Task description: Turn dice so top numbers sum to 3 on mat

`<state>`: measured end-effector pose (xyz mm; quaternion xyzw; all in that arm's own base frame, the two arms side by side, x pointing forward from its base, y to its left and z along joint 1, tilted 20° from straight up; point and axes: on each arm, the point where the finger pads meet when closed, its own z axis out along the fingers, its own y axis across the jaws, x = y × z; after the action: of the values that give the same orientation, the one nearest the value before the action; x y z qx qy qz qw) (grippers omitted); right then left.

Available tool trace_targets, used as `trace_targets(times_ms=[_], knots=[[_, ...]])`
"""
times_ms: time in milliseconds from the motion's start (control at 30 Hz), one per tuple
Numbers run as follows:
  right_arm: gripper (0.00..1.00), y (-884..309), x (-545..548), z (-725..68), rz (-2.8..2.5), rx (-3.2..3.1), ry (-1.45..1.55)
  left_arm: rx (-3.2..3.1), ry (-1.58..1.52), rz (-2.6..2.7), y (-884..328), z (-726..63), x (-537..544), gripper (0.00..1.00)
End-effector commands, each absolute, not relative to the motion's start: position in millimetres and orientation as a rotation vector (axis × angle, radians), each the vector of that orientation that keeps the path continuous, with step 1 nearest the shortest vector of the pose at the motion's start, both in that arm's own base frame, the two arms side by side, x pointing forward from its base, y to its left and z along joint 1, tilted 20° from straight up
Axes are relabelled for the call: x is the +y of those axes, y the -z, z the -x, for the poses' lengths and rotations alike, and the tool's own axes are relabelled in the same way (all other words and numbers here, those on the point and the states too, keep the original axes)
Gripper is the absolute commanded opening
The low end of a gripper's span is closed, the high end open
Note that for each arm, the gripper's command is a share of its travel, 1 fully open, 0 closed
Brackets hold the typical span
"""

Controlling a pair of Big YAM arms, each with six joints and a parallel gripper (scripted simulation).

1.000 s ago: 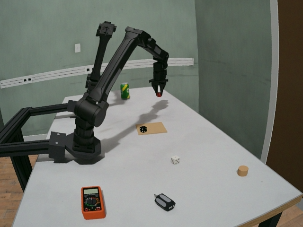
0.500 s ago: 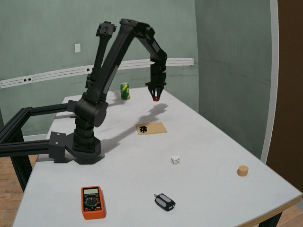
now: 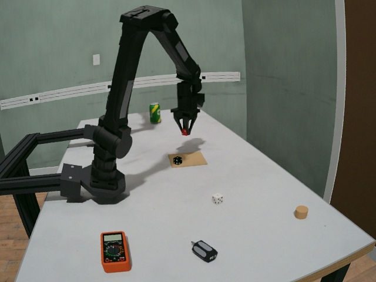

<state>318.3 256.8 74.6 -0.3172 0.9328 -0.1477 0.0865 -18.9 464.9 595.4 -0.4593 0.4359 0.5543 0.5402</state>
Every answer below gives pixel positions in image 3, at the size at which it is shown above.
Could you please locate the tan square mat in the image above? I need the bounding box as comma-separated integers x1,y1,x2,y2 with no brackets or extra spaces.
168,152,208,168

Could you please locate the black die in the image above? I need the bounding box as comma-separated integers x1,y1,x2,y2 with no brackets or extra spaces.
173,156,182,165

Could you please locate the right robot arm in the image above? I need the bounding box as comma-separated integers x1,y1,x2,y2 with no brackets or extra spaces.
90,5,204,190

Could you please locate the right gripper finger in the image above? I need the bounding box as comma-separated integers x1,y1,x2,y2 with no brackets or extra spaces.
173,117,185,132
183,116,197,135

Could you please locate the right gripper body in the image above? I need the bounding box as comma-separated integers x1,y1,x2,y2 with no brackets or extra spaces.
170,95,200,119

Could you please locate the orange digital multimeter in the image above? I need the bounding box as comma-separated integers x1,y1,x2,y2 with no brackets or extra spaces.
100,231,131,273

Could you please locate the grey die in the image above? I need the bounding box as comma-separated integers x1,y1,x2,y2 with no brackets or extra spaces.
212,193,223,204

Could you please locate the green and yellow soda can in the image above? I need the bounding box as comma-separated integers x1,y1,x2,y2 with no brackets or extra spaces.
149,103,161,124

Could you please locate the tan short cylinder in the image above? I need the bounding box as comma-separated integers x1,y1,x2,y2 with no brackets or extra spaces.
295,206,308,220

